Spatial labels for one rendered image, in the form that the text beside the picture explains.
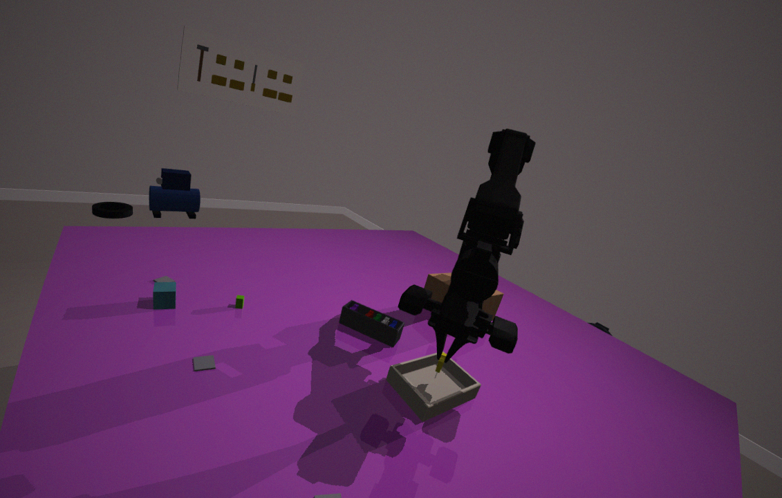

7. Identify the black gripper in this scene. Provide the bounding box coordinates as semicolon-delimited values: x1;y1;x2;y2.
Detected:
398;284;518;363

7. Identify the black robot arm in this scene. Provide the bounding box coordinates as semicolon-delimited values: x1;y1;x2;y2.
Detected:
435;129;536;342

